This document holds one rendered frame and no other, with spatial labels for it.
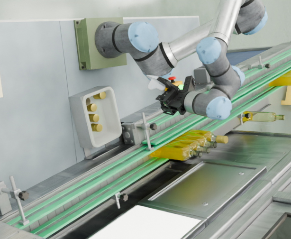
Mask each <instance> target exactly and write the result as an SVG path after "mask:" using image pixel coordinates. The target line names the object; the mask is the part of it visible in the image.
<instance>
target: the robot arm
mask: <svg viewBox="0 0 291 239"><path fill-rule="evenodd" d="M267 18H268V16H267V13H266V8H265V6H264V5H263V2H262V0H220V2H219V5H218V8H217V11H216V13H215V16H214V18H213V19H212V20H210V21H208V22H206V23H204V24H202V25H200V26H199V27H197V28H195V29H193V30H191V31H189V32H187V33H186V34H184V35H182V36H180V37H178V38H176V39H174V40H173V41H171V42H169V43H167V42H164V41H163V42H161V43H159V44H158V41H159V38H157V36H158V33H157V31H156V29H155V27H154V26H153V25H151V24H150V23H148V22H141V21H138V22H134V23H127V24H119V23H116V22H113V21H107V22H103V23H101V24H100V25H99V26H98V28H97V30H96V32H95V45H96V48H97V50H98V52H99V53H100V54H101V55H102V56H103V57H105V58H115V57H118V56H120V55H121V54H123V53H129V54H130V55H131V56H132V58H133V59H134V61H135V62H136V64H137V65H138V66H139V68H140V69H141V71H142V73H143V74H144V75H145V76H146V77H147V78H148V79H149V80H150V83H149V85H148V89H150V90H153V89H159V90H161V91H163V90H165V88H168V89H167V90H166V91H165V92H164V93H163V94H162V95H158V96H157V98H156V100H159V101H160V104H161V109H162V110H163V113H165V114H169V115H172V116H173V115H174V114H175V113H176V112H177V111H178V112H179V113H180V115H184V114H185V113H186V112H189V113H193V114H197V115H200V116H204V117H208V118H210V119H213V120H225V119H226V118H227V117H228V116H229V115H230V111H231V110H232V104H231V101H230V100H231V99H232V98H233V96H234V95H235V93H236V92H237V91H238V90H239V89H240V87H241V85H242V83H243V82H244V80H245V75H244V73H243V72H242V71H241V70H240V69H239V68H238V67H236V66H233V65H230V63H229V61H228V59H227V57H226V53H227V49H228V46H229V43H230V40H231V37H232V34H236V35H239V34H241V33H242V34H244V35H252V34H254V33H256V32H258V31H259V30H260V29H262V28H263V27H264V25H265V23H266V22H267ZM194 53H197V55H198V57H199V60H200V61H201V62H202V63H203V65H204V67H205V68H206V70H207V72H208V74H209V75H210V77H211V79H212V81H213V82H214V85H213V86H212V87H211V89H210V91H209V92H208V93H207V94H206V93H201V92H195V87H196V81H195V79H194V78H193V76H192V75H191V76H187V77H186V78H185V82H184V85H183V89H181V90H180V88H179V87H178V86H176V85H174V84H172V83H171V82H170V81H168V80H167V79H166V78H168V77H169V75H171V74H172V73H173V69H174V68H175V67H176V66H177V63H178V61H180V60H182V59H184V58H186V57H188V56H190V55H192V54H194ZM167 112H170V113H171V114H170V113H167Z"/></svg>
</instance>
